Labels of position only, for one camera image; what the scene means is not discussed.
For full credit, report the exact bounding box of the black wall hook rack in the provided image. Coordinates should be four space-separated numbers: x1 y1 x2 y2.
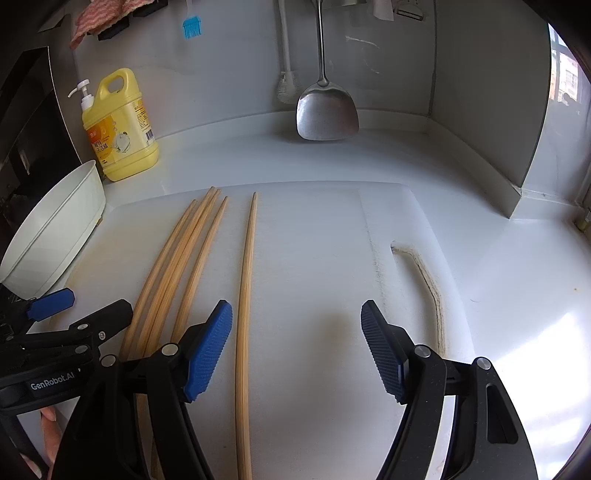
97 0 171 42

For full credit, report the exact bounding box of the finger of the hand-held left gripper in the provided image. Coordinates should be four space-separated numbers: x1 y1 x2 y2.
67 299 134 341
25 288 76 322

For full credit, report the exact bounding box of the white round basin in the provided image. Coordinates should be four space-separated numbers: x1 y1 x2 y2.
0 160 107 298

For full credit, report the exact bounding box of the long bamboo chopstick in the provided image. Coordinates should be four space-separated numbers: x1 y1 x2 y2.
235 192 258 480

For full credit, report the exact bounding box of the yellow dish soap bottle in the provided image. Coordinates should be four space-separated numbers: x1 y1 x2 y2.
68 68 160 182

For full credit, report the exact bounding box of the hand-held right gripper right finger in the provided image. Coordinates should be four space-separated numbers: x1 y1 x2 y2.
360 299 539 480

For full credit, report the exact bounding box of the pink striped dishcloth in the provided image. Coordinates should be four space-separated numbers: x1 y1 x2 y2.
69 0 148 51

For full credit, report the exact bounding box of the person's left hand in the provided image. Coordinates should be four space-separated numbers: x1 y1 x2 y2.
39 407 66 480

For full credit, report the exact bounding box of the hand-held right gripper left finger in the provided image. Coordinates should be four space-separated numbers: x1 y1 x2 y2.
48 300 234 480

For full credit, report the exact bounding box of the white bottle brush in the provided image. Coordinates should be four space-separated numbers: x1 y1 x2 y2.
275 0 300 106

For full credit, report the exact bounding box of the steel peeler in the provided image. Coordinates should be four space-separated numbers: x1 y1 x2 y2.
392 0 426 21

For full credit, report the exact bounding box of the white plastic cutting board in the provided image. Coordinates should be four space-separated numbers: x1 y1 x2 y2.
65 181 474 480

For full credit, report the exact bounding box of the window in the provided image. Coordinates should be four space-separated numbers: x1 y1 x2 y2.
547 23 583 109

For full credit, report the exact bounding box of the stainless steel spatula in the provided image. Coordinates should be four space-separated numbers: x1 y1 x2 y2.
295 0 360 141

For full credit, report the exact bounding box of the bundle of bamboo chopsticks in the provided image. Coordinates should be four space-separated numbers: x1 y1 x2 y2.
119 186 229 480

